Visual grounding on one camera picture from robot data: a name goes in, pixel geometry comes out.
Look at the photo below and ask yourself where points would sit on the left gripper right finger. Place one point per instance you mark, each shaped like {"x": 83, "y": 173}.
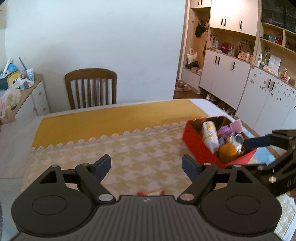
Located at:
{"x": 202, "y": 178}

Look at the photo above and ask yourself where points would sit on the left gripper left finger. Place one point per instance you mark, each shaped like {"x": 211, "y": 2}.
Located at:
{"x": 90, "y": 177}

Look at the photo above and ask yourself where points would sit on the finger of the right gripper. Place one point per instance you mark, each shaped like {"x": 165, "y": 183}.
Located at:
{"x": 286, "y": 162}
{"x": 278, "y": 138}

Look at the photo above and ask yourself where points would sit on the red metal tin box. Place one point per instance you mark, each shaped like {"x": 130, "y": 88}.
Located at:
{"x": 192, "y": 137}

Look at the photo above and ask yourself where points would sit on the orange fruit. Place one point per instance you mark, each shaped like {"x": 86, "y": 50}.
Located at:
{"x": 227, "y": 153}

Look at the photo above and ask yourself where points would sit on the red small snack packet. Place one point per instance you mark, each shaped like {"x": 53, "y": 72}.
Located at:
{"x": 153, "y": 193}

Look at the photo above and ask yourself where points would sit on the white yellow lotion bottle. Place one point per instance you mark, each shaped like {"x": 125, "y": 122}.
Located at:
{"x": 210, "y": 137}

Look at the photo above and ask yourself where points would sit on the round silver compact mirror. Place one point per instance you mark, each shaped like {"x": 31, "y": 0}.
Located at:
{"x": 236, "y": 139}

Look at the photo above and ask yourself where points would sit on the pink comb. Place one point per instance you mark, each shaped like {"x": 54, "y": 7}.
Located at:
{"x": 237, "y": 126}

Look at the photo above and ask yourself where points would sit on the purple grape toy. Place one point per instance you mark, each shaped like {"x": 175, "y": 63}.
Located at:
{"x": 224, "y": 132}

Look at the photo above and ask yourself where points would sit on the yellow table runner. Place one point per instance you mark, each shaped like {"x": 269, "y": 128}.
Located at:
{"x": 93, "y": 124}

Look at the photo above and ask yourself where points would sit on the cream lace tablecloth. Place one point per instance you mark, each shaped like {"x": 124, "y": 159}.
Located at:
{"x": 140, "y": 161}

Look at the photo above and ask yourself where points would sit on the white side cabinet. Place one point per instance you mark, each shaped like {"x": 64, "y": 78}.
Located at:
{"x": 33, "y": 103}

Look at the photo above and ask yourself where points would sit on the brown wooden chair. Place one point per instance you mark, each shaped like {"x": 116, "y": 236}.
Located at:
{"x": 91, "y": 87}

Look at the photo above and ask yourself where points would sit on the plastic bag of items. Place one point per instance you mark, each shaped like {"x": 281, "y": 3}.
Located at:
{"x": 9, "y": 99}

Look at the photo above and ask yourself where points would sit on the white tote bag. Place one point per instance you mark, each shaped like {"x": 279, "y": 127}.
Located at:
{"x": 192, "y": 56}

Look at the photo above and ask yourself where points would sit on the teal yellow organizer box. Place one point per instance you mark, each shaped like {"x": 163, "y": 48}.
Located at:
{"x": 7, "y": 80}

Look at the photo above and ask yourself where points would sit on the white wall cabinet unit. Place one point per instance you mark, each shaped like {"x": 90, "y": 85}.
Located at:
{"x": 246, "y": 59}

